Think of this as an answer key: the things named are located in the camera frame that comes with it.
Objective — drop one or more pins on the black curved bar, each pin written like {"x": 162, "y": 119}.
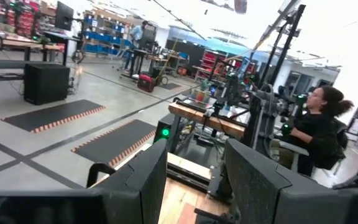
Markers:
{"x": 96, "y": 166}

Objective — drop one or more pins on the seated person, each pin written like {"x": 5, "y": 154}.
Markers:
{"x": 315, "y": 133}

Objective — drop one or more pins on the black rig frame post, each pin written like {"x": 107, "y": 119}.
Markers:
{"x": 286, "y": 43}

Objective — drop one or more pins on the shelf with red bins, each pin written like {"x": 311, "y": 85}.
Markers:
{"x": 25, "y": 18}
{"x": 211, "y": 63}

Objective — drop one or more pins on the black floor mat orange edge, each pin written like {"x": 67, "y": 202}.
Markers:
{"x": 53, "y": 115}
{"x": 117, "y": 141}

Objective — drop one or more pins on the shelf with blue bins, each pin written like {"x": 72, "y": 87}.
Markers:
{"x": 104, "y": 35}

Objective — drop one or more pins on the black box speaker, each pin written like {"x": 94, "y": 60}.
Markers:
{"x": 46, "y": 83}

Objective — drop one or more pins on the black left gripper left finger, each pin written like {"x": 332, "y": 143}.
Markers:
{"x": 141, "y": 189}

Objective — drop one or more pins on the red toolbox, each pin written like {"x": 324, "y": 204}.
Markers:
{"x": 145, "y": 83}

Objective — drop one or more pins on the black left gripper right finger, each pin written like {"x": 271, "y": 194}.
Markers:
{"x": 259, "y": 193}

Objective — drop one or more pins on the black monitor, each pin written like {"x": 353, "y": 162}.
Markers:
{"x": 64, "y": 15}

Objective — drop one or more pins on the wooden workbench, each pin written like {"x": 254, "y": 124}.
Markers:
{"x": 17, "y": 43}

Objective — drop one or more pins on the wooden rig table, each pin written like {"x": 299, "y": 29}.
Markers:
{"x": 204, "y": 118}

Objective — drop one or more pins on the standing person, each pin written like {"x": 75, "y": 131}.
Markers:
{"x": 136, "y": 37}

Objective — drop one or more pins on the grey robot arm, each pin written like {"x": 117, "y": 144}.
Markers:
{"x": 264, "y": 105}

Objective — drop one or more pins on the computer tower with green light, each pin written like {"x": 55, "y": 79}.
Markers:
{"x": 165, "y": 130}

